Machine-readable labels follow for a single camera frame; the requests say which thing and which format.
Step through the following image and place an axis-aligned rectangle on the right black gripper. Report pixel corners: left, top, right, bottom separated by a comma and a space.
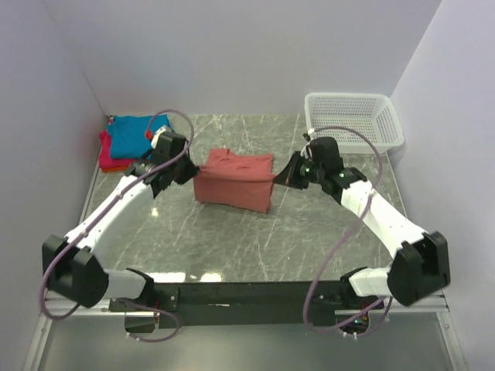
274, 151, 325, 189

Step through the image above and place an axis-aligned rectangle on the folded magenta t shirt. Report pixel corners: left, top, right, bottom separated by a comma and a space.
98, 131, 143, 168

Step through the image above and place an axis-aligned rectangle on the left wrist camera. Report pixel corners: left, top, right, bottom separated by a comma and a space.
145, 126, 187, 165

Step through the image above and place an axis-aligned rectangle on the salmon pink t shirt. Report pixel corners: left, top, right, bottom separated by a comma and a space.
193, 148, 275, 213

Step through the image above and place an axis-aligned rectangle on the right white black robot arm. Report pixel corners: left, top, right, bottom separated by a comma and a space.
274, 151, 451, 308

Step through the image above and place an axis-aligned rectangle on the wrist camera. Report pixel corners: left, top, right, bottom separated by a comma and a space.
302, 137, 344, 173
145, 126, 187, 165

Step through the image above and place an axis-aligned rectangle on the folded orange t shirt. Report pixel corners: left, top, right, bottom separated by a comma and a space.
101, 166, 127, 173

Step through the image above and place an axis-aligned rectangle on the white plastic basket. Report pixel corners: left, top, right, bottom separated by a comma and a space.
304, 93, 405, 154

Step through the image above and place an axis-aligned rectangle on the black base beam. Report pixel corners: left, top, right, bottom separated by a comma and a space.
108, 282, 386, 330

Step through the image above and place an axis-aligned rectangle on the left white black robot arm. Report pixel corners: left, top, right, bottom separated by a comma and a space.
42, 155, 198, 311

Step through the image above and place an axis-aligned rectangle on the aluminium rail frame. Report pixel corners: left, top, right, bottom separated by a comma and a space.
38, 281, 450, 318

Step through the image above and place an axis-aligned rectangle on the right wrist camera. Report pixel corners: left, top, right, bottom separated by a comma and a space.
302, 137, 344, 173

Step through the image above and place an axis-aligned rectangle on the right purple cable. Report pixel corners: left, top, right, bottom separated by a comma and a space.
302, 126, 394, 339

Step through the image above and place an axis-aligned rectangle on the folded blue t shirt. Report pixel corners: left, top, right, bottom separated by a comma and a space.
107, 116, 152, 159

